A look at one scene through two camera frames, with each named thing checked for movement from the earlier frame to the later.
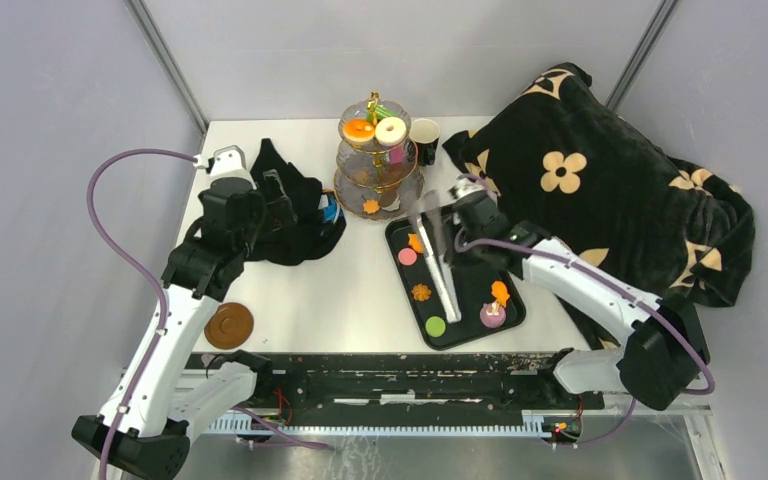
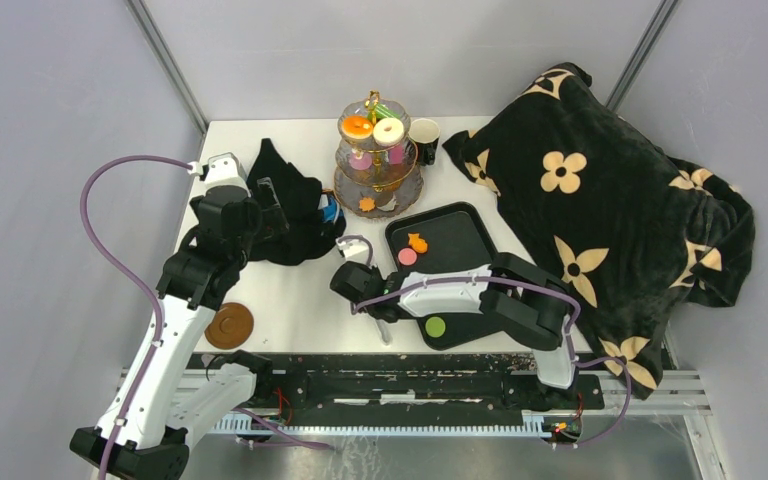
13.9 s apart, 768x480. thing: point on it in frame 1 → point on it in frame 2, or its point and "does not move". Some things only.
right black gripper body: x=476 y=255 → x=369 y=269
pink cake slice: x=396 y=155 does not move
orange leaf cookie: x=371 y=206 does not move
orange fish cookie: x=416 y=242 does not move
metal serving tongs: x=439 y=266 → x=383 y=327
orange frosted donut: x=358 y=129 does not move
